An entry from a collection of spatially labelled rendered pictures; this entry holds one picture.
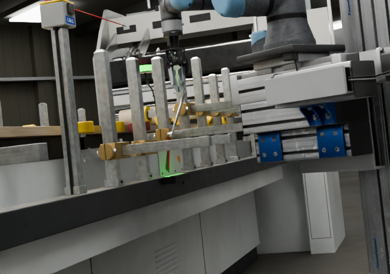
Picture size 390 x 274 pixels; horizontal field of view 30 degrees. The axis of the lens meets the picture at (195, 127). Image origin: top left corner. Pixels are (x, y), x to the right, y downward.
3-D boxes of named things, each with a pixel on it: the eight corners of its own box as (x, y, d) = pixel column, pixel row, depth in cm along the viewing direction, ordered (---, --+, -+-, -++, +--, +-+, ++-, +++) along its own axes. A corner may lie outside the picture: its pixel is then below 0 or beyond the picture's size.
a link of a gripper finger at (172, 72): (170, 92, 258) (168, 66, 259) (170, 93, 264) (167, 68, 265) (179, 91, 259) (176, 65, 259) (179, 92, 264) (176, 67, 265)
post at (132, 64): (153, 198, 245) (138, 57, 246) (150, 199, 242) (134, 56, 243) (143, 199, 246) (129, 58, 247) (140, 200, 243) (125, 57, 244)
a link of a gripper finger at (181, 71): (179, 91, 259) (176, 65, 259) (179, 92, 264) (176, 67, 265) (188, 90, 259) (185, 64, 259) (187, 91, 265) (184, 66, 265)
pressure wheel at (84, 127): (90, 157, 233) (87, 121, 233) (100, 155, 226) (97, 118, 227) (67, 159, 229) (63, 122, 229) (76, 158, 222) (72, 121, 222)
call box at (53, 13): (76, 30, 199) (73, 2, 199) (65, 27, 192) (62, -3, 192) (54, 33, 201) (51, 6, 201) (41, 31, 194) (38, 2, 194)
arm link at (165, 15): (162, -12, 257) (154, -7, 265) (165, 18, 257) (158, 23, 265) (183, -13, 260) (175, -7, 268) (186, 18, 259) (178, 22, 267)
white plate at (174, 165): (184, 172, 277) (181, 145, 277) (161, 177, 252) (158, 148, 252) (183, 172, 277) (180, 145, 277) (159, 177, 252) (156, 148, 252)
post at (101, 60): (124, 205, 221) (108, 49, 222) (119, 207, 218) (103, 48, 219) (114, 206, 222) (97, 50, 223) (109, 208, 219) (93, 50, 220)
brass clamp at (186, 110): (197, 115, 300) (196, 103, 300) (187, 114, 287) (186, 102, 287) (183, 116, 302) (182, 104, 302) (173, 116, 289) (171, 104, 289)
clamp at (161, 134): (179, 140, 276) (178, 128, 276) (168, 141, 263) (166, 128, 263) (166, 142, 278) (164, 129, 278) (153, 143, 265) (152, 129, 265)
